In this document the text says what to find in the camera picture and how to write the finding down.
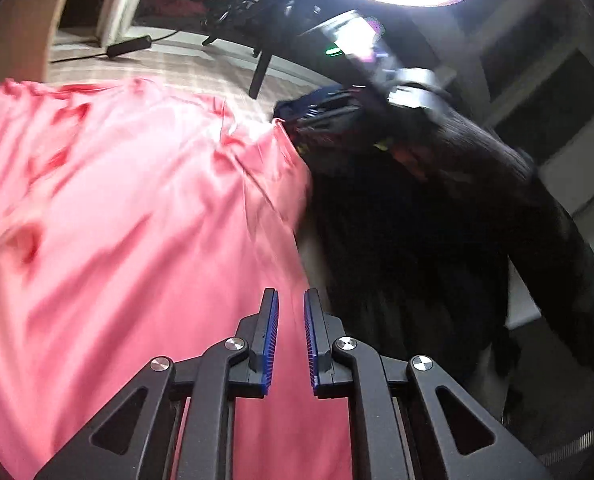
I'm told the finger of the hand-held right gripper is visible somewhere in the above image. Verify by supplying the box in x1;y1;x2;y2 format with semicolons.
275;87;378;153

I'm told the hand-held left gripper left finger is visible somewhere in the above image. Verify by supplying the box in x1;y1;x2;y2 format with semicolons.
34;288;280;480

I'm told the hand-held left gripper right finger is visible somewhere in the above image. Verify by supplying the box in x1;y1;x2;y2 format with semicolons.
304;288;552;480

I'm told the pink shirt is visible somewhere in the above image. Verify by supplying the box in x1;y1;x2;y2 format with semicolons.
0;77;354;480

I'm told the person's right forearm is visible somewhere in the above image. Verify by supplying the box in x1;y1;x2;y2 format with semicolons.
417;107;594;371

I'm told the black tripod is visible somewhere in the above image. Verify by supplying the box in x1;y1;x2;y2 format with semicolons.
201;0;338;101

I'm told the person's dark clothing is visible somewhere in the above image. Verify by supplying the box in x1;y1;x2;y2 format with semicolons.
297;150;515;441

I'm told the beige striped bed cover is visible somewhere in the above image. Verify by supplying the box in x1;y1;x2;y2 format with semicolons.
49;30;342;128

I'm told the wooden headboard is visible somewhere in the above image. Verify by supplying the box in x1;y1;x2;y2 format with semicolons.
0;0;80;103

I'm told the white window frame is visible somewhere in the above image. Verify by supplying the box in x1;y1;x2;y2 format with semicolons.
412;0;594;216

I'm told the white door frame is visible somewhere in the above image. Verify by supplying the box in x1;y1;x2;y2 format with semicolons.
96;0;150;47

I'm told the black power adapter with cable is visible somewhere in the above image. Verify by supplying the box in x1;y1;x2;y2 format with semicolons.
51;25;212;64

